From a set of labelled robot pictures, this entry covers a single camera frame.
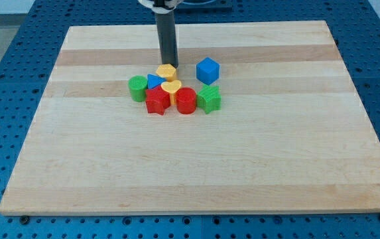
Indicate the red cylinder block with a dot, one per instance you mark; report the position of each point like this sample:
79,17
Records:
186,100

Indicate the green star block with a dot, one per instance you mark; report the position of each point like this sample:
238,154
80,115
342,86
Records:
209,98

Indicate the yellow heart block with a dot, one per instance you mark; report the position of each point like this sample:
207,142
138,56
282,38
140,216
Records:
172,88

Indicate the red star block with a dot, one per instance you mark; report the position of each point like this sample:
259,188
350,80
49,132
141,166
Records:
157,100

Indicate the yellow hexagon block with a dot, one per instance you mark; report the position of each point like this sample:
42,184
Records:
167,71

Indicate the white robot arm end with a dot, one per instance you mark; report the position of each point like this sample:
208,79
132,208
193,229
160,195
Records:
160,6

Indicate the blue cube block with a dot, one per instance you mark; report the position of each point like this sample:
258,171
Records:
207,71

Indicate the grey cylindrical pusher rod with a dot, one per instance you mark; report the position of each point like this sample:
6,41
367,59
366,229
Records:
167,38

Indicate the green cylinder block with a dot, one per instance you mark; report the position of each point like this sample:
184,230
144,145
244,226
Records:
137,86

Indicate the blue triangle block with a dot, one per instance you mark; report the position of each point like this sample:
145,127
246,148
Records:
154,81

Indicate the light wooden board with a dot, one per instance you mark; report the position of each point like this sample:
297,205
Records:
291,137

